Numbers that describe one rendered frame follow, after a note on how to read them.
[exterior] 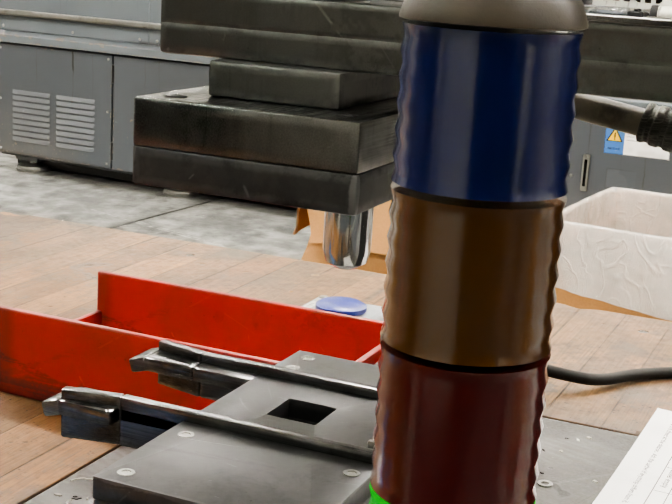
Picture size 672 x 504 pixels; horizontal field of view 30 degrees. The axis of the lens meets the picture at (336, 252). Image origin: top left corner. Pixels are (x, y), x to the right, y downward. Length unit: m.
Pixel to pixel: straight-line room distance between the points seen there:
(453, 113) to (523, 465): 0.08
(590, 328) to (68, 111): 5.43
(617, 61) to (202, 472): 0.24
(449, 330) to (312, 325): 0.61
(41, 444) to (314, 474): 0.29
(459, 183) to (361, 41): 0.26
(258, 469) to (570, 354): 0.52
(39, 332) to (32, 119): 5.72
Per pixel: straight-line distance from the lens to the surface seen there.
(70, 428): 0.63
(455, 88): 0.25
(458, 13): 0.25
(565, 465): 0.80
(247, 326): 0.90
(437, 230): 0.26
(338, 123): 0.47
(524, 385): 0.27
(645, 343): 1.08
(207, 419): 0.59
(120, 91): 6.20
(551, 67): 0.26
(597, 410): 0.91
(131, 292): 0.94
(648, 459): 0.83
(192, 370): 0.67
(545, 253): 0.26
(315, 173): 0.48
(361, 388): 0.64
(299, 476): 0.54
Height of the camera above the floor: 1.20
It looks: 14 degrees down
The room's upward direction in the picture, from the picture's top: 3 degrees clockwise
